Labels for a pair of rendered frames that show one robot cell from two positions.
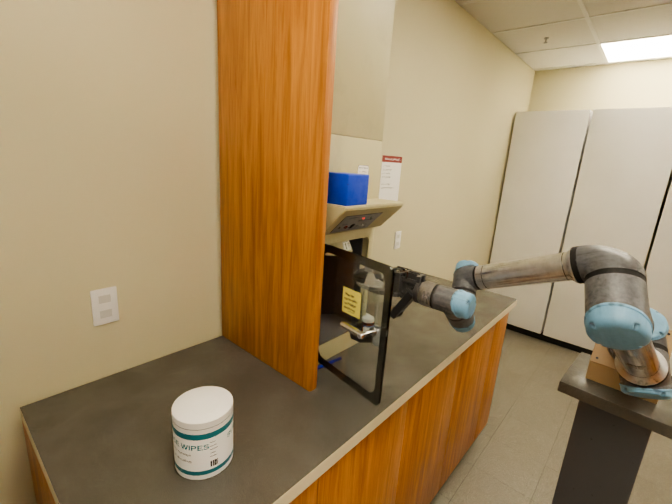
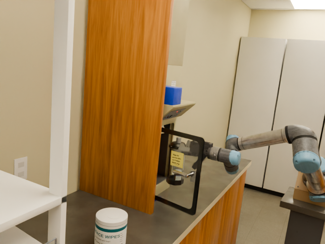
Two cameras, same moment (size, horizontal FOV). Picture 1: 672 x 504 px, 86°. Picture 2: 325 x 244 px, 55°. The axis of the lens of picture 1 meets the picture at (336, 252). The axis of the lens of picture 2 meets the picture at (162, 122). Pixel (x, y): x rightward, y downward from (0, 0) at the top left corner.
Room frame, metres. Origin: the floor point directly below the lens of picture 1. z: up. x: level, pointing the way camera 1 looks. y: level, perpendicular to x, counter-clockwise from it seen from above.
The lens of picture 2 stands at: (-0.49, 0.38, 1.72)
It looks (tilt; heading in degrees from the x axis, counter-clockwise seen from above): 11 degrees down; 347
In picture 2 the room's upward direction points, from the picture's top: 6 degrees clockwise
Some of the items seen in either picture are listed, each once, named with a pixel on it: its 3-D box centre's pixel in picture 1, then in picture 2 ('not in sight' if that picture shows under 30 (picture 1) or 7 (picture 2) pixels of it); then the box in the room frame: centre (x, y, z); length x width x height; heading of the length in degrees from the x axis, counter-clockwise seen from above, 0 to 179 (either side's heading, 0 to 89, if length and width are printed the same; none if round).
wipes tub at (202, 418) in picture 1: (203, 430); (110, 231); (0.70, 0.28, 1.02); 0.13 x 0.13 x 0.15
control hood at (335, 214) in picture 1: (362, 217); (175, 111); (1.17, -0.08, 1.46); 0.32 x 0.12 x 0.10; 140
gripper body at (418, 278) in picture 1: (405, 284); (201, 149); (1.08, -0.22, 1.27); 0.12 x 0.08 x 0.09; 50
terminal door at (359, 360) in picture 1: (347, 319); (174, 169); (0.97, -0.05, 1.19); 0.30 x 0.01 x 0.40; 40
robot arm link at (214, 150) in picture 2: (427, 294); (214, 153); (1.02, -0.28, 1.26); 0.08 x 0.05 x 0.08; 140
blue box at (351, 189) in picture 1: (345, 188); (169, 95); (1.10, -0.02, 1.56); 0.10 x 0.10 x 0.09; 50
